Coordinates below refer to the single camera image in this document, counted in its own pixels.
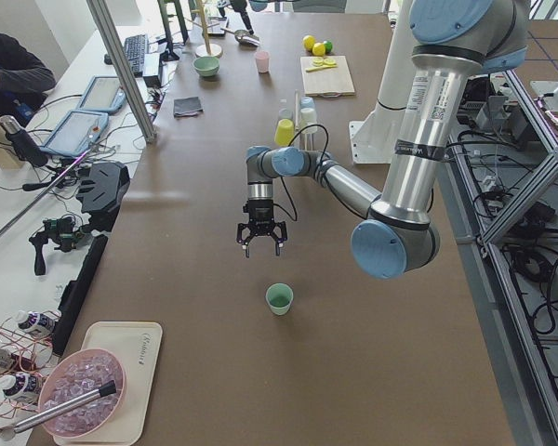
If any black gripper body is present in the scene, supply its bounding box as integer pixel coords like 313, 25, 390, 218
236, 198, 287, 244

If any mint green cup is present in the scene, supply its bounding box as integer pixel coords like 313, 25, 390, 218
265, 282, 294, 316

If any pink cup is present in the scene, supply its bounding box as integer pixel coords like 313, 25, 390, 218
255, 50, 270, 73

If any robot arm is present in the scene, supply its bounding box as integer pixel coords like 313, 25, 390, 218
236, 1, 529, 279
247, 0, 299, 12

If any yellow cup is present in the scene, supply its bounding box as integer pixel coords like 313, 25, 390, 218
274, 118, 295, 147

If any grey cup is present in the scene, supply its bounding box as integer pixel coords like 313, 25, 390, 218
278, 108, 293, 121

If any white cup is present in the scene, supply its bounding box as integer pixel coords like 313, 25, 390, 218
299, 107, 317, 135

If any light blue cup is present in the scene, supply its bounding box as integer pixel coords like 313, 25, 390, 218
299, 96, 315, 109

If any grey folded cloth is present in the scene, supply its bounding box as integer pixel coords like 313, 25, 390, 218
173, 97, 203, 117

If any cream plastic tray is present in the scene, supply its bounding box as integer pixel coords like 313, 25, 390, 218
67, 321, 163, 445

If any wooden cutting board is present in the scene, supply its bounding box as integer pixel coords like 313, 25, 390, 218
299, 56, 355, 97

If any green bowl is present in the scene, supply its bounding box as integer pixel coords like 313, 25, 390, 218
193, 56, 220, 78

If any wooden mug tree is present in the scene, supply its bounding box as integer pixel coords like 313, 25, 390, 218
189, 0, 223, 59

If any yellow lemon near board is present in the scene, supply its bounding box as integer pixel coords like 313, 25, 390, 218
312, 42, 326, 57

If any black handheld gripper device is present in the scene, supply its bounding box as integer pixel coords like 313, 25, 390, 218
29, 216, 91, 276

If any metal scoop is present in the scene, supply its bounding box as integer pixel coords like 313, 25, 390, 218
222, 27, 260, 47

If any yellow lemon outer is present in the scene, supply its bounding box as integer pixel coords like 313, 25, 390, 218
302, 34, 316, 51

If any blue teach pendant far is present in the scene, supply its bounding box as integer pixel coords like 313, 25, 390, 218
78, 76, 126, 114

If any blue teach pendant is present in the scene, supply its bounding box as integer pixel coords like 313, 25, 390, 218
39, 110, 109, 157
78, 76, 126, 114

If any blue teach pendant near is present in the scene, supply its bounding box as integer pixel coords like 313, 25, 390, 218
39, 110, 109, 157

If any pink bowl of ice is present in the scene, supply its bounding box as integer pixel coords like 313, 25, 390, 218
38, 348, 126, 439

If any black keyboard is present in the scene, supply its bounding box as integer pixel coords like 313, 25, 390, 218
123, 34, 149, 77

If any person in dark sweater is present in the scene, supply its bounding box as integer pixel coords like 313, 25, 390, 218
0, 33, 57, 127

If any white wire cup rack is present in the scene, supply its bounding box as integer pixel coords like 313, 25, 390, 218
290, 90, 317, 151

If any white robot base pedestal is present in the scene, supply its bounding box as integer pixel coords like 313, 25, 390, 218
349, 0, 417, 164

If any metal tongs handle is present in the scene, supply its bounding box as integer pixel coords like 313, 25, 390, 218
0, 380, 117, 439

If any aluminium frame post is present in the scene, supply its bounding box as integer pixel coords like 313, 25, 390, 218
86, 0, 156, 144

